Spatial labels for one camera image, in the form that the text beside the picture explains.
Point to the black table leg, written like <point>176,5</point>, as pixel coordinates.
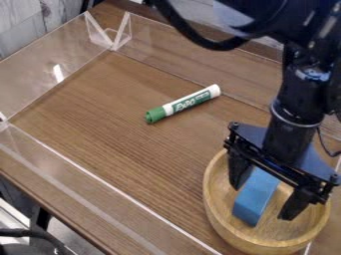
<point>43,218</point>

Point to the green Expo marker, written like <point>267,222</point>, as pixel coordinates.
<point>182,104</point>

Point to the clear acrylic corner bracket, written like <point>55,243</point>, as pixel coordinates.
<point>110,38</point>

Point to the blue rectangular block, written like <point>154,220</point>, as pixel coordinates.
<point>254,196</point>

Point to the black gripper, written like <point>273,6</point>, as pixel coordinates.
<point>289,158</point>

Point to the brown wooden bowl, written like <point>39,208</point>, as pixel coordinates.
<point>273,236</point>

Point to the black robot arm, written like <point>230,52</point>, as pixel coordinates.
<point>306,26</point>

